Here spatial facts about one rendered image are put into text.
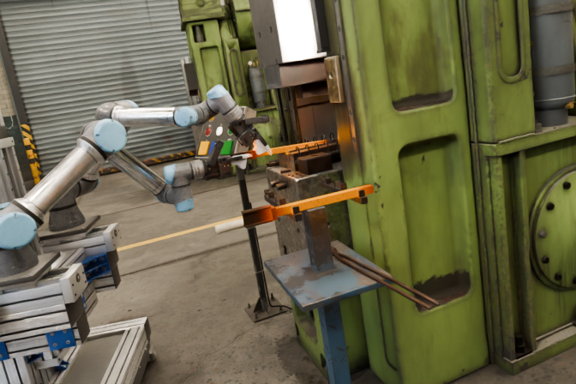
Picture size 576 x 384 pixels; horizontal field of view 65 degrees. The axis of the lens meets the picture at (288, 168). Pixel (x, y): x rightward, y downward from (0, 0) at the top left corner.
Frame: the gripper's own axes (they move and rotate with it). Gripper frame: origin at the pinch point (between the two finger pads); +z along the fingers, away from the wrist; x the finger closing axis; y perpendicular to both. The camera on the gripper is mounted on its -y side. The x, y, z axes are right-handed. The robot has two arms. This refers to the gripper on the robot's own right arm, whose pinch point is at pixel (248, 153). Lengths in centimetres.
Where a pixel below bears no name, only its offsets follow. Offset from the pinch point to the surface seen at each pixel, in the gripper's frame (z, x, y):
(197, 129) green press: 67, -513, 20
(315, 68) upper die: 32.2, 8.0, -31.4
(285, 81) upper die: 18.4, 7.9, -27.5
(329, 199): 4, 67, 8
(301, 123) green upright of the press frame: 33.4, -18.4, -7.0
